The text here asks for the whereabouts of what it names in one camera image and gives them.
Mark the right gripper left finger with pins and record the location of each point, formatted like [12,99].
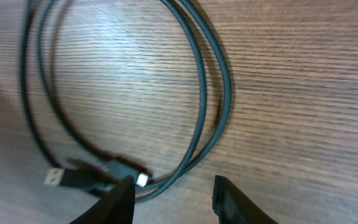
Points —
[116,207]

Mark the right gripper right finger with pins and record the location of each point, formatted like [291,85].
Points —
[232,206]

